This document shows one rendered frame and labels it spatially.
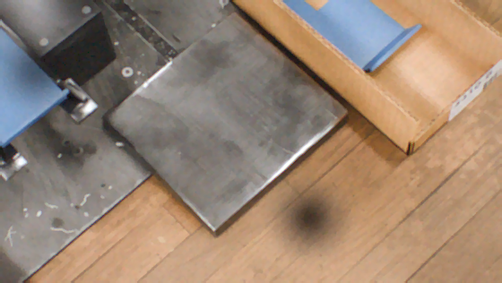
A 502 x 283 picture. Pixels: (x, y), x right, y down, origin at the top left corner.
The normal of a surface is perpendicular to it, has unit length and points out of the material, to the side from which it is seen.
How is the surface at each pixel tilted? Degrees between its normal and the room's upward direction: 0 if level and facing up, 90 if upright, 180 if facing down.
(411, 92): 0
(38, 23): 0
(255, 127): 0
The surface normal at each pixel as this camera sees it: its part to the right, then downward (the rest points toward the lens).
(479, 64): -0.73, 0.63
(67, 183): -0.05, -0.44
